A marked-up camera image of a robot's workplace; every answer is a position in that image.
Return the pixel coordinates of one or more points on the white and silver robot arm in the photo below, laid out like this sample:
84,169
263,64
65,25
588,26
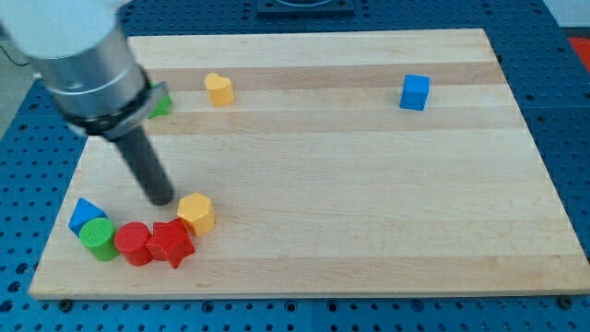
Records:
80,50

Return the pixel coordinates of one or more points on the yellow hexagon block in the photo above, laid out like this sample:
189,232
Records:
197,213

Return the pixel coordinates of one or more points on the wooden board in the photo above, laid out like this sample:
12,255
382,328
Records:
323,186

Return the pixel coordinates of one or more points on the yellow heart block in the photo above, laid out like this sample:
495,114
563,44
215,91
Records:
219,90

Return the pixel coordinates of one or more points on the blue cube block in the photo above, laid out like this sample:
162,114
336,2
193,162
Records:
415,92

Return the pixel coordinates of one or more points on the green star block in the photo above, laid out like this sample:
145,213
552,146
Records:
162,106

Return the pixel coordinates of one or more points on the red star block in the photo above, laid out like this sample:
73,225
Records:
170,242

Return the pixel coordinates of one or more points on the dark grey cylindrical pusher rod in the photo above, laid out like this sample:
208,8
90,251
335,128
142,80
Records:
143,162

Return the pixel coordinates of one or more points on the red cylinder block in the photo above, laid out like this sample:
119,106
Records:
131,241

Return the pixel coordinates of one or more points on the green cylinder block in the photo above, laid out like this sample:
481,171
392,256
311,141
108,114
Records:
97,235

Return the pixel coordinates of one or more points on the blue triangle block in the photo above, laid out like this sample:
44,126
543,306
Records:
84,211

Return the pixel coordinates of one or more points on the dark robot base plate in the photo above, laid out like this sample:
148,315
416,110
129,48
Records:
267,8

